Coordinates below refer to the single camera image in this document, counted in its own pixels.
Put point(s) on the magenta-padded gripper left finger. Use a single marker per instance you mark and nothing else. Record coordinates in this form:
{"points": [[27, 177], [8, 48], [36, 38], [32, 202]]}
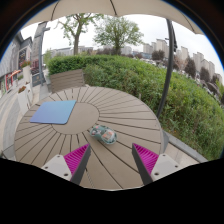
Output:
{"points": [[76, 160]]}

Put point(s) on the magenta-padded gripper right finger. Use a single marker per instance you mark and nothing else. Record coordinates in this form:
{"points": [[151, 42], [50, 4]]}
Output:
{"points": [[148, 160]]}

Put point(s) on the teal patterned computer mouse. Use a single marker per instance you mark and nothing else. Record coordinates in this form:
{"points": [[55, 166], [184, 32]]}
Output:
{"points": [[104, 134]]}

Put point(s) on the blue mouse pad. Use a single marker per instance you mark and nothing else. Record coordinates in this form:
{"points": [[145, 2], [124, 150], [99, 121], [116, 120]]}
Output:
{"points": [[53, 112]]}

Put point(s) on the green hedge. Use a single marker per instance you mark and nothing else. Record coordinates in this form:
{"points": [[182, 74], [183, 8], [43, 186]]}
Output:
{"points": [[133, 83]]}

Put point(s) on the white planter box with flowers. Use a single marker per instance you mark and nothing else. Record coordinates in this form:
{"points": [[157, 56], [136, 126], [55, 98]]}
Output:
{"points": [[26, 71], [24, 100]]}

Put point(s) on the brown slatted wooden chair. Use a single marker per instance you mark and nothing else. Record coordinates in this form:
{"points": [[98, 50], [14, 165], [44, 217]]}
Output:
{"points": [[67, 81]]}

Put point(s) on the dark curved parasol pole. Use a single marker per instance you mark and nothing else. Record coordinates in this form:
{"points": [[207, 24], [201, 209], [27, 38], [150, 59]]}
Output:
{"points": [[170, 66]]}

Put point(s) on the grey storefront building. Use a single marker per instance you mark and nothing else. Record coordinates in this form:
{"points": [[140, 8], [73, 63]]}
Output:
{"points": [[13, 63]]}

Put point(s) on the group of apartment buildings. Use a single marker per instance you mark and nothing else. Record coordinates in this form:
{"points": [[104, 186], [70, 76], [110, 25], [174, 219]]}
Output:
{"points": [[161, 45]]}

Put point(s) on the grey sign pillar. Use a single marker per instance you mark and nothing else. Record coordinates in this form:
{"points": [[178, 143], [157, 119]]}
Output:
{"points": [[38, 50]]}

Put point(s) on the sparse tall tree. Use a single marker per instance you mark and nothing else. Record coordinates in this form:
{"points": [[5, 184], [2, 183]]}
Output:
{"points": [[76, 43]]}

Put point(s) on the bushy round tree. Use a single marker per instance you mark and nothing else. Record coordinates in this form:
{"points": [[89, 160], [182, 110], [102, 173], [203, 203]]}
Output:
{"points": [[116, 33]]}

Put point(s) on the beige parasol canopy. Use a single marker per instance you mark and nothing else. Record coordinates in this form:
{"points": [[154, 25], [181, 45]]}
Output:
{"points": [[100, 6]]}

